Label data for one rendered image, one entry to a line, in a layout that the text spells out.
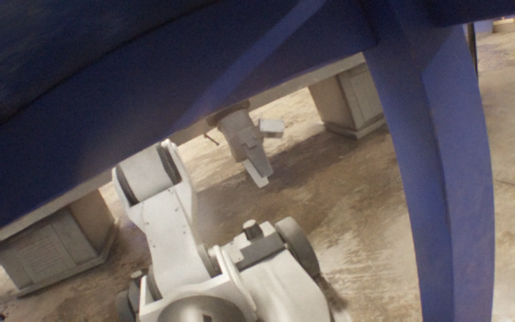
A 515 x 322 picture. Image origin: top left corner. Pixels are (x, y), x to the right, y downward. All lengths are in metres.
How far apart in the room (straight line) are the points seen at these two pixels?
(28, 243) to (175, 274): 1.56
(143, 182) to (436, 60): 0.74
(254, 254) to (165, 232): 0.25
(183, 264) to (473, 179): 0.53
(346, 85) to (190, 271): 1.47
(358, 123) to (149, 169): 1.35
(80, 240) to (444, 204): 1.84
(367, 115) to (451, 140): 1.74
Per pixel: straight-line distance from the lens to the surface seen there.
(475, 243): 0.29
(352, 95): 1.90
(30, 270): 2.21
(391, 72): 0.22
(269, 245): 0.88
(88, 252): 1.95
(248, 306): 0.57
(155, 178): 0.84
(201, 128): 1.55
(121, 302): 0.98
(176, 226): 0.73
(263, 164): 0.57
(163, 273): 0.65
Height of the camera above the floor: 0.63
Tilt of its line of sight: 14 degrees down
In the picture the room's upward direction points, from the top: 25 degrees counter-clockwise
